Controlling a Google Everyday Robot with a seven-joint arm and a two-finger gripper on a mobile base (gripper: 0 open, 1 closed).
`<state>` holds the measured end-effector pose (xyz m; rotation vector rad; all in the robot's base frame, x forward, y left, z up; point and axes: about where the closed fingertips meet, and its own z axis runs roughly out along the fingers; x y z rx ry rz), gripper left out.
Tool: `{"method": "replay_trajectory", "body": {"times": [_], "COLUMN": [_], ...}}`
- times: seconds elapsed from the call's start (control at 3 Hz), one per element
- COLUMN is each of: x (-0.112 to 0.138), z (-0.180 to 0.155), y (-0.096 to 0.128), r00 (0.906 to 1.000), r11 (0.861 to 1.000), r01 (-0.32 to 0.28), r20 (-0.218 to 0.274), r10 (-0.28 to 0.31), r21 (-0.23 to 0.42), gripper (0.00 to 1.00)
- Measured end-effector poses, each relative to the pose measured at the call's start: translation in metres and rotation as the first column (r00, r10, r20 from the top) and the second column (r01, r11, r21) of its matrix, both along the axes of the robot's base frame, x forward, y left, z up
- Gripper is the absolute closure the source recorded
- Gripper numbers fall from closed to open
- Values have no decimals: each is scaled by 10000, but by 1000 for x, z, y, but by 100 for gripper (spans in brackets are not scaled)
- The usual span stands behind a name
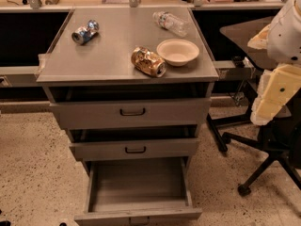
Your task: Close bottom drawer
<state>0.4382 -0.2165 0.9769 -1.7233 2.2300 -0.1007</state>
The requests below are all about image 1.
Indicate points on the grey bottom drawer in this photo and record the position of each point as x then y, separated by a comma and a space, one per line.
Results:
137, 192

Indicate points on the grey drawer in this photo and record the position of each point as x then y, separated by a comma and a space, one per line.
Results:
134, 149
130, 114
137, 192

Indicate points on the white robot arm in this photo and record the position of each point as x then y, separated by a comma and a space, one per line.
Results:
283, 44

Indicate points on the grey top drawer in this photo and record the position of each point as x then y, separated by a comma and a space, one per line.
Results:
130, 114

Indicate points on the grey drawer cabinet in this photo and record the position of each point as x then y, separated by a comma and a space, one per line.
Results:
101, 70

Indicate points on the grey middle drawer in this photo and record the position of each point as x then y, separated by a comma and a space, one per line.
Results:
134, 149

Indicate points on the crushed gold soda can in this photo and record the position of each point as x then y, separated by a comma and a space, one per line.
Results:
148, 62

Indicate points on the beige paper bowl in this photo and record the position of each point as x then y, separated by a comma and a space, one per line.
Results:
177, 52

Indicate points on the clear plastic water bottle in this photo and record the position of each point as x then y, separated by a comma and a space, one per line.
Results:
172, 23

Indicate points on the crushed blue soda can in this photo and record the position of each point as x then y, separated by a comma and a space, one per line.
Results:
84, 34

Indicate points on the black office chair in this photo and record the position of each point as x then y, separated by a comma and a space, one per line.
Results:
280, 138

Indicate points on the long lab workbench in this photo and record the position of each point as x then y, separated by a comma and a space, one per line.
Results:
27, 31

